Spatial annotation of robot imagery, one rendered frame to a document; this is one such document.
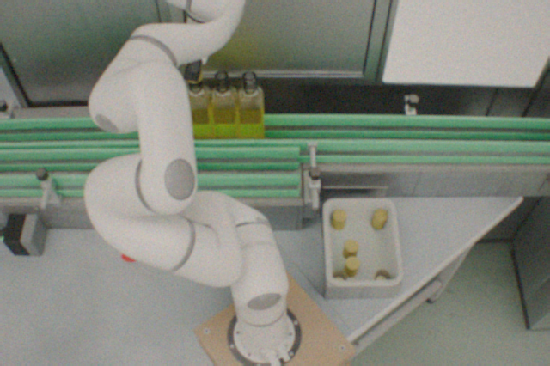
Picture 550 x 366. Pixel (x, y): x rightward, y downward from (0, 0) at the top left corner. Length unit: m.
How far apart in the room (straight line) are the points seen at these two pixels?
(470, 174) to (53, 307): 1.07
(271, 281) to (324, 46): 0.60
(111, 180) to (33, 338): 0.74
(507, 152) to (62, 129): 1.10
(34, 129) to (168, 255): 0.79
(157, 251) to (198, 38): 0.31
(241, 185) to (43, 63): 0.59
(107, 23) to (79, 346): 0.75
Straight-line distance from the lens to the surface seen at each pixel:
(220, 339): 1.22
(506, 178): 1.51
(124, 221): 0.80
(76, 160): 1.40
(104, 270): 1.43
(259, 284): 0.92
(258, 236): 0.96
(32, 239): 1.44
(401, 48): 1.34
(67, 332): 1.40
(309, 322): 1.23
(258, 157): 1.31
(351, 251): 1.34
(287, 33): 1.28
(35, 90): 1.58
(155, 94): 0.71
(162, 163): 0.70
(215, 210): 0.89
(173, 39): 0.83
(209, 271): 0.85
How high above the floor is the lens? 2.00
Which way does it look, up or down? 57 degrees down
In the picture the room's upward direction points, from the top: straight up
